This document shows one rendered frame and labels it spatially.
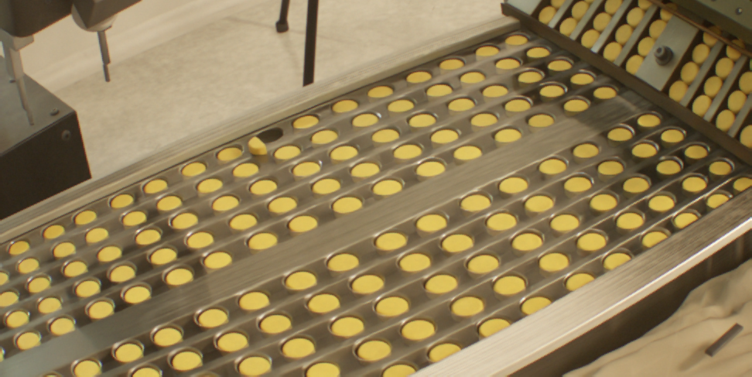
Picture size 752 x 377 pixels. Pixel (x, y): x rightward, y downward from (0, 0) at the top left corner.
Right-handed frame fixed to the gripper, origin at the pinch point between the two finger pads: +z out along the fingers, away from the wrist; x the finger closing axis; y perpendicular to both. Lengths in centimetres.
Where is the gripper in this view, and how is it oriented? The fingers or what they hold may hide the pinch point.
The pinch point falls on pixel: (69, 101)
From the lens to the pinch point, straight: 61.8
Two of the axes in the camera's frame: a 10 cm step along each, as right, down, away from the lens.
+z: 1.2, 8.4, 5.3
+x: 7.5, -4.3, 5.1
